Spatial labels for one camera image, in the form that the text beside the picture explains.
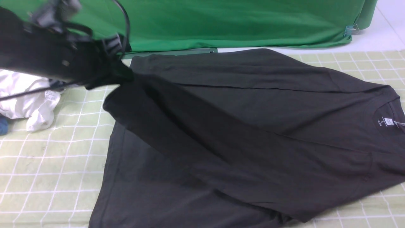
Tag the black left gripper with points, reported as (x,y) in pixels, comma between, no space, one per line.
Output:
(95,65)

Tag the dark gray long-sleeve top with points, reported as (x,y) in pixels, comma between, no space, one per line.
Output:
(249,139)

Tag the blue binder clip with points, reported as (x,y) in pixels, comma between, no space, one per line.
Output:
(351,30)

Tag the white crumpled shirt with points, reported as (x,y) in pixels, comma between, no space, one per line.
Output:
(37,108)

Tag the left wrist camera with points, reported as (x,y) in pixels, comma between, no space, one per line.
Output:
(53,13)

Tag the green backdrop cloth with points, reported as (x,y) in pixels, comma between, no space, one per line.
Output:
(166,25)

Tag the blue garment at left edge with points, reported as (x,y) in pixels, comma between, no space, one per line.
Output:
(4,125)

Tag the green checkered table mat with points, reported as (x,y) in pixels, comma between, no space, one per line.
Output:
(51,178)

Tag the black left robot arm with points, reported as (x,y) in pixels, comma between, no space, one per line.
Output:
(50,46)

